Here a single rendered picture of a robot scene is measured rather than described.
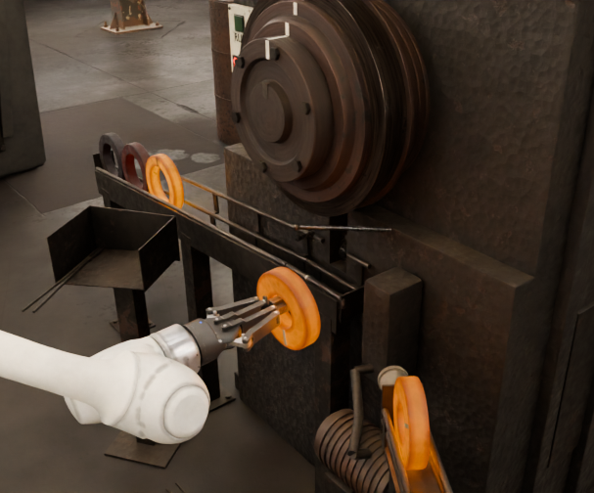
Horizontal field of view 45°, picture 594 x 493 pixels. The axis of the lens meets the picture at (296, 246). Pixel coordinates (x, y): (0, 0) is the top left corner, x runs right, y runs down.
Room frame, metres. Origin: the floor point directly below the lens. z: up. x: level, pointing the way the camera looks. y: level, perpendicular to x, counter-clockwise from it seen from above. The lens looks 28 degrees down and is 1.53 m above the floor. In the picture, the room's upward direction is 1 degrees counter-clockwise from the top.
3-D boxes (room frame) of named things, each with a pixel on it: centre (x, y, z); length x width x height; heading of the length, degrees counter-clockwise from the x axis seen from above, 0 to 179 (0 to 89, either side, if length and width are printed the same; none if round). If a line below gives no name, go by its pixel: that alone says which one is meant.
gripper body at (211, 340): (1.01, 0.14, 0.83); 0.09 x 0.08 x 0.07; 127
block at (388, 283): (1.26, -0.20, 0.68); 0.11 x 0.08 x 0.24; 127
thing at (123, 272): (1.68, 0.48, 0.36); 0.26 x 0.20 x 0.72; 72
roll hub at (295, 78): (1.38, 0.03, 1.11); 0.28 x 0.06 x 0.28; 37
